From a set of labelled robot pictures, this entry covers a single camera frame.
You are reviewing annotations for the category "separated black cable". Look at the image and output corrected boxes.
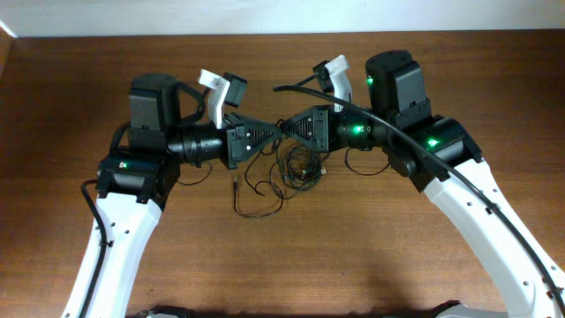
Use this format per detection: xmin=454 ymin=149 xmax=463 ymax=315
xmin=231 ymin=132 xmax=288 ymax=219

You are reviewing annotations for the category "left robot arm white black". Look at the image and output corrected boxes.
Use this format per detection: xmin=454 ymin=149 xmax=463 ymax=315
xmin=63 ymin=70 xmax=281 ymax=317

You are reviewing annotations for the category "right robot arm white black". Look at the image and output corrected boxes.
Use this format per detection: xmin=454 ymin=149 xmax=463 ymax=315
xmin=282 ymin=50 xmax=564 ymax=317

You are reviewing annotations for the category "right camera black cable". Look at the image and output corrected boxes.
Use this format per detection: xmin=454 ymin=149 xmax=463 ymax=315
xmin=271 ymin=73 xmax=565 ymax=306

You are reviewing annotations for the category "camera black cable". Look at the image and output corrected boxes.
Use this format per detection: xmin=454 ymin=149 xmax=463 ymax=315
xmin=79 ymin=178 xmax=111 ymax=318
xmin=271 ymin=73 xmax=565 ymax=306

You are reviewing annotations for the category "left camera black cable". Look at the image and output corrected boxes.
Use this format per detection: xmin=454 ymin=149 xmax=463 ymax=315
xmin=79 ymin=178 xmax=111 ymax=318

